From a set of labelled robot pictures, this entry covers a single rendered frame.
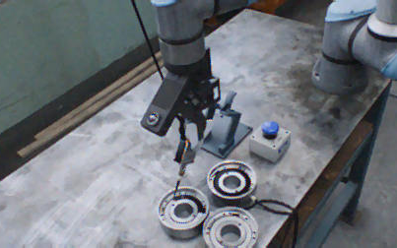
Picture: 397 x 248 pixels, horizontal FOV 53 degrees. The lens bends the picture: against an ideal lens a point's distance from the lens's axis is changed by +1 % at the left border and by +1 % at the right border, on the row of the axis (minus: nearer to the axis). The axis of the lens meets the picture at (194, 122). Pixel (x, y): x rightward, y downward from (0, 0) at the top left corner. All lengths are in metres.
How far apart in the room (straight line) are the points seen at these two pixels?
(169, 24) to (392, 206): 1.53
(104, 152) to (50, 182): 0.14
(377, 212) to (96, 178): 1.31
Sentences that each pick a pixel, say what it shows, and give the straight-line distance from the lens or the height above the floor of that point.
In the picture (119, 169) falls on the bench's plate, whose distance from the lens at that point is 0.97.
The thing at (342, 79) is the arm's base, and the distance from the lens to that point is 1.13.
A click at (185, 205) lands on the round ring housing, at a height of 0.82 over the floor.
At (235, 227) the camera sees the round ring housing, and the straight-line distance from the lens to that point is 0.81.
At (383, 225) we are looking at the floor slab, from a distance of 1.90.
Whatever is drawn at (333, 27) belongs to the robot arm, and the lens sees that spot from 1.08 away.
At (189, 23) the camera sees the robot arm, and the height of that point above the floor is 1.21.
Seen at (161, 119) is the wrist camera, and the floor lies 1.07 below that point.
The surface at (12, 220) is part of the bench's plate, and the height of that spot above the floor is 0.80.
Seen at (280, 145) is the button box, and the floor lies 0.84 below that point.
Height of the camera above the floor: 1.49
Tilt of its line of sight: 41 degrees down
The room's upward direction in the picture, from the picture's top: 7 degrees counter-clockwise
